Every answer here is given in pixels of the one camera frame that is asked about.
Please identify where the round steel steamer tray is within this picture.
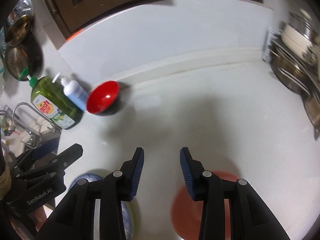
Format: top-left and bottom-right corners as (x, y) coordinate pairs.
(12, 0), (34, 19)

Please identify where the chrome kitchen faucet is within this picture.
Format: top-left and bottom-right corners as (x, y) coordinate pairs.
(1, 110), (40, 148)

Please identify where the steel pot left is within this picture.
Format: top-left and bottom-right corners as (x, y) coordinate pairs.
(271, 51), (310, 95)

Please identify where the wire sponge basket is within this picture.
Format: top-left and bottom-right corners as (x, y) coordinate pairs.
(1, 116), (16, 137)

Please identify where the red black bowl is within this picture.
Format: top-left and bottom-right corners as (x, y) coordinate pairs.
(86, 81), (120, 116)

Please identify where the steel pot right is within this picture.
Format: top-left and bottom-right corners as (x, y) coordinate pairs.
(303, 93), (320, 130)

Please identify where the metal pot rack shelf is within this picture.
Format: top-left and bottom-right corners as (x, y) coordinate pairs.
(262, 28), (319, 131)

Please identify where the green dish soap bottle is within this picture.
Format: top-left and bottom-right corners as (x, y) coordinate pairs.
(18, 68), (83, 130)

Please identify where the steel pot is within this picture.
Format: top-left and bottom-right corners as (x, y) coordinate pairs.
(303, 93), (320, 130)
(271, 51), (310, 95)

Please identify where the pink bowl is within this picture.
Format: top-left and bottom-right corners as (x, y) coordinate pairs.
(171, 170), (239, 239)

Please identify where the copper small pot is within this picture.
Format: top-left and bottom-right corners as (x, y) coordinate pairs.
(5, 15), (34, 46)

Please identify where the cream pot with glass lid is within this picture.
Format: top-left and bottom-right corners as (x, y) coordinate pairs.
(281, 9), (319, 66)

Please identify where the dark frying pan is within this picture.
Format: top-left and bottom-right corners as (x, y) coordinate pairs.
(5, 36), (43, 81)

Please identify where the white blue pump bottle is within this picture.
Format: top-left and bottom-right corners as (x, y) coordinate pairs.
(52, 73), (88, 112)

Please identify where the blue floral plate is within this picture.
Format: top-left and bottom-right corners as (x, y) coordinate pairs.
(68, 173), (135, 239)

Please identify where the person left hand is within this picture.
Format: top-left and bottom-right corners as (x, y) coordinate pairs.
(10, 204), (48, 233)

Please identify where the slim gooseneck faucet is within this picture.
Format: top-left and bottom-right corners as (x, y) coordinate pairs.
(12, 102), (62, 133)

